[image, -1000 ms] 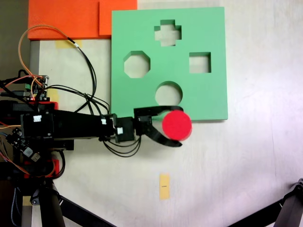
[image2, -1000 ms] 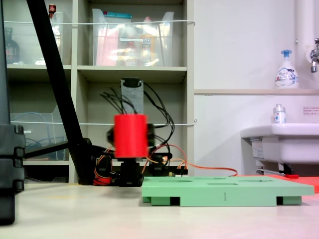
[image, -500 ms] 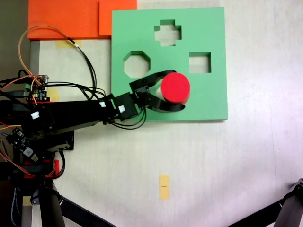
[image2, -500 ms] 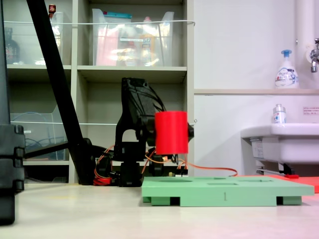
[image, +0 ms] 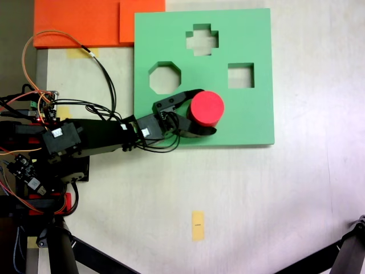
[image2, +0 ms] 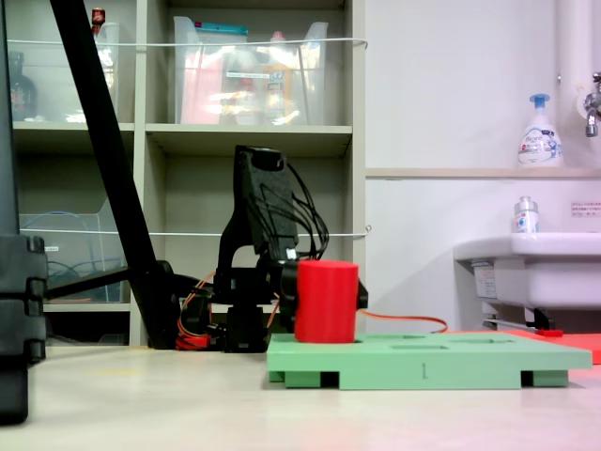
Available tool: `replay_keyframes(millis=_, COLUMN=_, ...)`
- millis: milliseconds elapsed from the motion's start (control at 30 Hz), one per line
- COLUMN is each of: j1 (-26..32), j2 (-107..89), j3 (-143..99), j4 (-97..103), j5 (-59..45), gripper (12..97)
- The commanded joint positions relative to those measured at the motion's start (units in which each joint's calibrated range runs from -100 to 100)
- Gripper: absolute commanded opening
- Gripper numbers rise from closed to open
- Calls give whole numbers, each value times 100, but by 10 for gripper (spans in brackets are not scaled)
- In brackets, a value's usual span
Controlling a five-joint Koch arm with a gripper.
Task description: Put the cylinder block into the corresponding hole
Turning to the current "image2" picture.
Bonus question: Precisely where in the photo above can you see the orange label spray bottle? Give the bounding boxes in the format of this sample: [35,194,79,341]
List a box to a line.
[261,31,297,125]

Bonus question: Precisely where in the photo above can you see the metal water faucet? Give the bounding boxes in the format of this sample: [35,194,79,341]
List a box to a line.
[574,71,601,139]

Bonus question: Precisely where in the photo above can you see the white foam soap bottle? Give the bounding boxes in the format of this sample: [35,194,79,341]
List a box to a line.
[516,93,565,169]

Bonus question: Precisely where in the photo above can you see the green shape sorter board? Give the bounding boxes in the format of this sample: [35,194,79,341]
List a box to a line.
[266,330,594,392]

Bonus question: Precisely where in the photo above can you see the white wall sink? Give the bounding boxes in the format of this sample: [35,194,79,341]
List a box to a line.
[452,231,601,337]

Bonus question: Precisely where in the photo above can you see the brown bottle red cap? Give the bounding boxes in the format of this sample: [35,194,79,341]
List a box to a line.
[89,6,116,91]

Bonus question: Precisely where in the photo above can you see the thin orange wire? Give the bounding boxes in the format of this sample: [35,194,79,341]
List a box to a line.
[360,309,449,334]

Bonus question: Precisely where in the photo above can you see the clear tray with blue cables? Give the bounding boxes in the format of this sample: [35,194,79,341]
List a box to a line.
[18,196,131,304]

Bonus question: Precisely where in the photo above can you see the clear bin with bottles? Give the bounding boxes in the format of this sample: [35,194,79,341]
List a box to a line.
[6,22,121,125]

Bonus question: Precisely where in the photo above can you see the orange base wires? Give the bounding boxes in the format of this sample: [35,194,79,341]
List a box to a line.
[176,275,215,351]

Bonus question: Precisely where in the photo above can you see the pink wall label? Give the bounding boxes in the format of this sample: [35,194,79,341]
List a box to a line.
[569,201,601,219]

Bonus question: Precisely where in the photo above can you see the small clear sanitizer bottle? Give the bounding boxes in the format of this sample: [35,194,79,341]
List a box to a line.
[512,195,541,235]

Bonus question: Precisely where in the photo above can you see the black looped gripper wires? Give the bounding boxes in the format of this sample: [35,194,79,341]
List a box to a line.
[260,162,331,262]

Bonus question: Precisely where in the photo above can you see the dark round bottle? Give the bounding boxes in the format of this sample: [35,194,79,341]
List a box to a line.
[6,51,40,123]

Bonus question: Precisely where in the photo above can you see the beige shelf unit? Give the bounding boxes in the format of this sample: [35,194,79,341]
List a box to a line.
[0,0,368,350]

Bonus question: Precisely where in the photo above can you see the red cylinder block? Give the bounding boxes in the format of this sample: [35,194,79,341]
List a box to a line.
[292,259,361,345]

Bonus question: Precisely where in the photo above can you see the large clear storage bin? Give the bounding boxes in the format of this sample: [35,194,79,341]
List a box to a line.
[172,15,331,127]

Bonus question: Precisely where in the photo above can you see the white shelf guard wire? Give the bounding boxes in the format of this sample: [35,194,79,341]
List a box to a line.
[18,224,373,239]
[6,37,371,50]

